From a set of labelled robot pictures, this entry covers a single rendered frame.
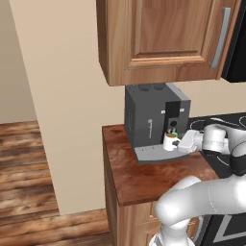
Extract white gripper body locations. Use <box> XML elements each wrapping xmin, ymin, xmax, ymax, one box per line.
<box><xmin>177</xmin><ymin>129</ymin><xmax>205</xmax><ymax>155</ymax></box>

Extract white mug of coffee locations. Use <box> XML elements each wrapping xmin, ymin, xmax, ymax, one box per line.
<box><xmin>162</xmin><ymin>131</ymin><xmax>181</xmax><ymax>153</ymax></box>

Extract dark grey coffee machine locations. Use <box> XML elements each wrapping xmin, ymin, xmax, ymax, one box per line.
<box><xmin>123</xmin><ymin>82</ymin><xmax>192</xmax><ymax>165</ymax></box>

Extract black hob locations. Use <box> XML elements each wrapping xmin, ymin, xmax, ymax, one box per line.
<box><xmin>186</xmin><ymin>111</ymin><xmax>246</xmax><ymax>180</ymax></box>

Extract wooden base cabinet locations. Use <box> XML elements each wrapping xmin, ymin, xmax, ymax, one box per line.
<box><xmin>102</xmin><ymin>135</ymin><xmax>206</xmax><ymax>246</ymax></box>

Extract wooden cupboard door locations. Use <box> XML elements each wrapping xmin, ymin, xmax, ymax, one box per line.
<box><xmin>107</xmin><ymin>0</ymin><xmax>242</xmax><ymax>86</ymax></box>

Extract black wall appliance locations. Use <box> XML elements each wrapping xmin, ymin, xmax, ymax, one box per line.
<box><xmin>220</xmin><ymin>0</ymin><xmax>246</xmax><ymax>84</ymax></box>

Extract grey cupboard door handle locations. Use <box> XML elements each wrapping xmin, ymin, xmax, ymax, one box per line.
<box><xmin>209</xmin><ymin>7</ymin><xmax>232</xmax><ymax>69</ymax></box>

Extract wooden wall cupboard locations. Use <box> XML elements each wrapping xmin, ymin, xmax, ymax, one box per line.
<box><xmin>95</xmin><ymin>0</ymin><xmax>243</xmax><ymax>87</ymax></box>

